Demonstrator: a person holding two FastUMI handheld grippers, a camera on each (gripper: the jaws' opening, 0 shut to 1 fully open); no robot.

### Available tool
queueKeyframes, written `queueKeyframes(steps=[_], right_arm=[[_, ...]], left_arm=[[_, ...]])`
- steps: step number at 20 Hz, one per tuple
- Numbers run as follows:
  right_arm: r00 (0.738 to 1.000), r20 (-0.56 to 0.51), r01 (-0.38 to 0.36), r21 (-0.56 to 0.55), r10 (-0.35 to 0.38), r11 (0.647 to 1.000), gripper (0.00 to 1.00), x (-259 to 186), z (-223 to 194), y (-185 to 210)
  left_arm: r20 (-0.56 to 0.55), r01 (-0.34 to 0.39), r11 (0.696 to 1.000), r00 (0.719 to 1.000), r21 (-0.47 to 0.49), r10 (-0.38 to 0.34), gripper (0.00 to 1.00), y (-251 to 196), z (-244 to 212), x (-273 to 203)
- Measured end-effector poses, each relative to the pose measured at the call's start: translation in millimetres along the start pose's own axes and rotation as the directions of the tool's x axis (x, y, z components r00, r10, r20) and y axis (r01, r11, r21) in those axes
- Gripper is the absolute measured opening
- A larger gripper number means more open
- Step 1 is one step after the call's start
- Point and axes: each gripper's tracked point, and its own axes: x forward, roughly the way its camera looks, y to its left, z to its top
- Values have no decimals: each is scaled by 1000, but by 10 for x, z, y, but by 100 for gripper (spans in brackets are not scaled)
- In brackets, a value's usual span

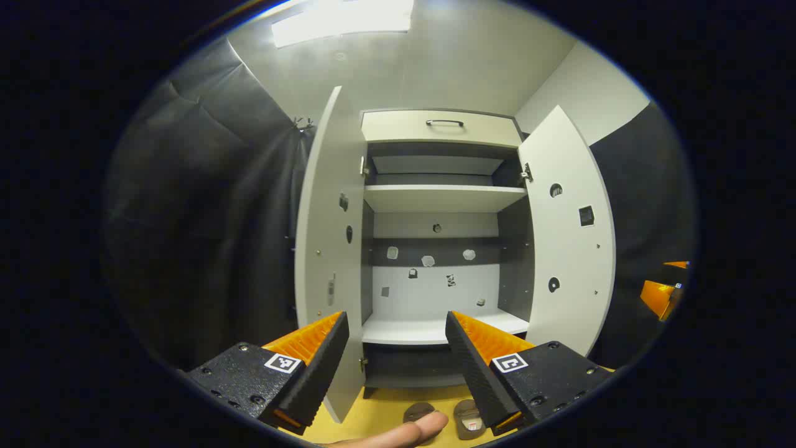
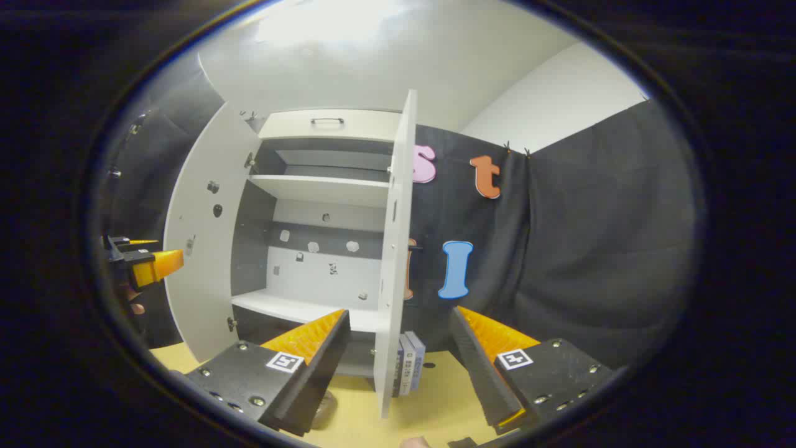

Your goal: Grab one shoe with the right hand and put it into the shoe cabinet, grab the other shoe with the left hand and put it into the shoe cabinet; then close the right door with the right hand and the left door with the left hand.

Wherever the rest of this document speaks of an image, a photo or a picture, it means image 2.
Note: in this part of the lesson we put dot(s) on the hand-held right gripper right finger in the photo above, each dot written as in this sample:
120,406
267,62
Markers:
482,367

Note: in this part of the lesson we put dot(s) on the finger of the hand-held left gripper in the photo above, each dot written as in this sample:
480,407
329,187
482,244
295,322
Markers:
143,242
158,266

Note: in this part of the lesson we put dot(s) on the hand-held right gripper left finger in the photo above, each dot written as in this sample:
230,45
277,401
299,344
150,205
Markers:
320,367

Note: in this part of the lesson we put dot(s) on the white cabinet door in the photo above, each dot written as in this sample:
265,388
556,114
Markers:
202,274
398,249

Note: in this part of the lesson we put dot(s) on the white shoe cabinet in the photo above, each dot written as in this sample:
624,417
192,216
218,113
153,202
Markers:
323,186

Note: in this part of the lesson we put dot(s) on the white cabinet drawer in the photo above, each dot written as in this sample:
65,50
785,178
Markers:
329,130

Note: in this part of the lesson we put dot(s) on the light blue small box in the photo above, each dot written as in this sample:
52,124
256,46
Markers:
415,361

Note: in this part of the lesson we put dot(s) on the white small box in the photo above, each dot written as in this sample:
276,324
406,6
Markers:
400,370

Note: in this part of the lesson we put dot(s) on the black backdrop cloth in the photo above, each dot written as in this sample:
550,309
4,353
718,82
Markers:
591,249

